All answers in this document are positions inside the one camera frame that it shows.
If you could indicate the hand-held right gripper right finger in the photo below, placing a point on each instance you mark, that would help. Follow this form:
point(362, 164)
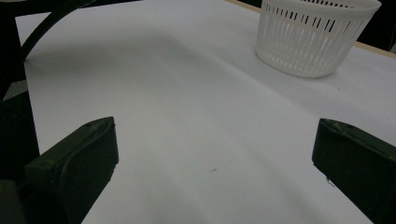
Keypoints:
point(361, 165)

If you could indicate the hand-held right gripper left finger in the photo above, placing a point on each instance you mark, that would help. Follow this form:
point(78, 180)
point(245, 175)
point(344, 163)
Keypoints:
point(74, 174)

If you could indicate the white slotted plastic basket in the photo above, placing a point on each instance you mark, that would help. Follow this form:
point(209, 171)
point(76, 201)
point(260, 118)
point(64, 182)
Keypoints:
point(311, 43)

